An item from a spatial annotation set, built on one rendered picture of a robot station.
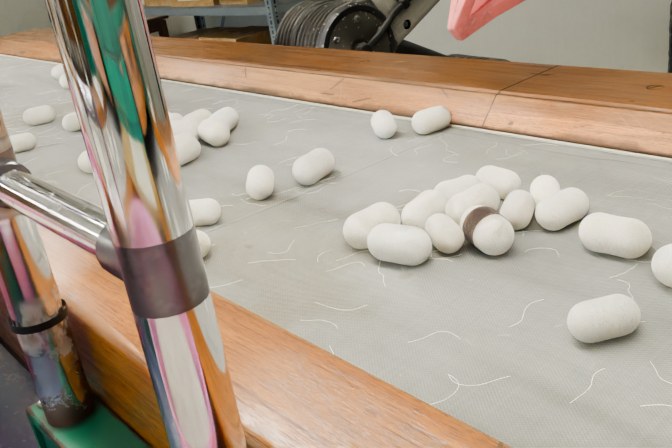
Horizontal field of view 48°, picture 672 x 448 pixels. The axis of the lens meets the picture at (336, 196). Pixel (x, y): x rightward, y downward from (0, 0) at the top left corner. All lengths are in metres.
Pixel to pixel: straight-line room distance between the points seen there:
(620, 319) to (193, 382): 0.18
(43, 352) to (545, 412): 0.22
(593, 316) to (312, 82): 0.51
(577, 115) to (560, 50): 2.21
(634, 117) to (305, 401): 0.35
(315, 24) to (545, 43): 1.85
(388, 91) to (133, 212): 0.51
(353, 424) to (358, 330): 0.10
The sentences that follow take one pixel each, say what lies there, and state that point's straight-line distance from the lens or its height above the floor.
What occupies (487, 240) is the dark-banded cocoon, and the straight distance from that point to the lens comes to 0.40.
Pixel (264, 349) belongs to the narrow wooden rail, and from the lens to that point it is 0.31.
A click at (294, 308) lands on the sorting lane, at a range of 0.39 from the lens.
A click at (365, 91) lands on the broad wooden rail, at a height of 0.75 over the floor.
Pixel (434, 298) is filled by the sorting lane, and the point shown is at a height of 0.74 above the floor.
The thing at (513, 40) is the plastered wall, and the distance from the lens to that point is 2.88.
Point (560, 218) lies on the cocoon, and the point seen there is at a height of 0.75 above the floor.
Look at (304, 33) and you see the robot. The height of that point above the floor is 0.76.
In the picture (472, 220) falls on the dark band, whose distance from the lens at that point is 0.41.
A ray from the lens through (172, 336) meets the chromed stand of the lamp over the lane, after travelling 0.22.
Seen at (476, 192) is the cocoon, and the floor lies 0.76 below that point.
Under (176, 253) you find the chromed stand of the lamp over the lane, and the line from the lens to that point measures 0.21.
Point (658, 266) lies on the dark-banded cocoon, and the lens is 0.38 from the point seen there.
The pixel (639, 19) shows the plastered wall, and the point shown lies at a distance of 2.64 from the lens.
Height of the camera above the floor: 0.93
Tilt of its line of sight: 22 degrees down
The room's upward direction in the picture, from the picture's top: 9 degrees counter-clockwise
